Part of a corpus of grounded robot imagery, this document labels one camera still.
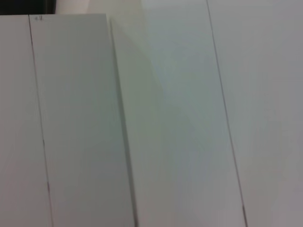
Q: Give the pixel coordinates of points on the white partition panel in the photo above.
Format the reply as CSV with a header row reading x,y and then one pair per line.
x,y
75,118

